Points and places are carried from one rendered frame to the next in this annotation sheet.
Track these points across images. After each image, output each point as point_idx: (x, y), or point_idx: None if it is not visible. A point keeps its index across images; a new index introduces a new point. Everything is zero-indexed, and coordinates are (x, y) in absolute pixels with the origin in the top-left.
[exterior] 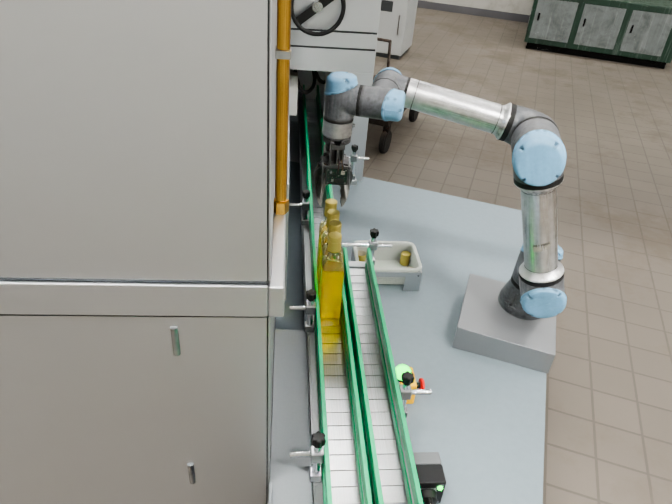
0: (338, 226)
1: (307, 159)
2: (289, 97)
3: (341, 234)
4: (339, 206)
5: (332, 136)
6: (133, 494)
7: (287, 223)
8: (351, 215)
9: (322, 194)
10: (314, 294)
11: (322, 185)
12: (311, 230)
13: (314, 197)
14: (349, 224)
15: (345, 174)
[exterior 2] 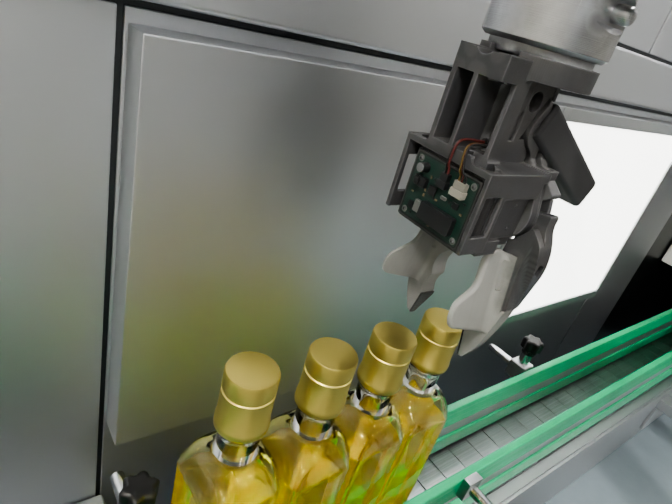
0: (321, 366)
1: (631, 326)
2: (612, 115)
3: (588, 502)
4: (647, 460)
5: (493, 18)
6: None
7: (130, 199)
8: (655, 494)
9: (425, 276)
10: (130, 499)
11: (419, 234)
12: (450, 404)
13: (582, 390)
14: (630, 503)
15: (467, 203)
